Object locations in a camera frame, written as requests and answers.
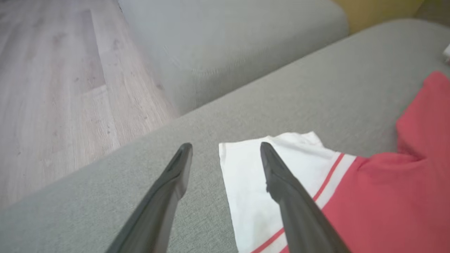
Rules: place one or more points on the red and white lettered jersey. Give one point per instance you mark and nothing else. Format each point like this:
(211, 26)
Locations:
(386, 203)

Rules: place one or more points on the yellow sofa back cushion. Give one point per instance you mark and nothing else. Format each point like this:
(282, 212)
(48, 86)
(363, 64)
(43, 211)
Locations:
(379, 12)

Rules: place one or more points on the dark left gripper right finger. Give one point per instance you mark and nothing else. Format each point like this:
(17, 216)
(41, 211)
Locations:
(291, 200)

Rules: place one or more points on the grey sofa seat cushion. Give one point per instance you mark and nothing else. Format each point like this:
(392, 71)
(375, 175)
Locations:
(228, 45)

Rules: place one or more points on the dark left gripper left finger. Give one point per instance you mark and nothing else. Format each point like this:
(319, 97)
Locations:
(161, 196)

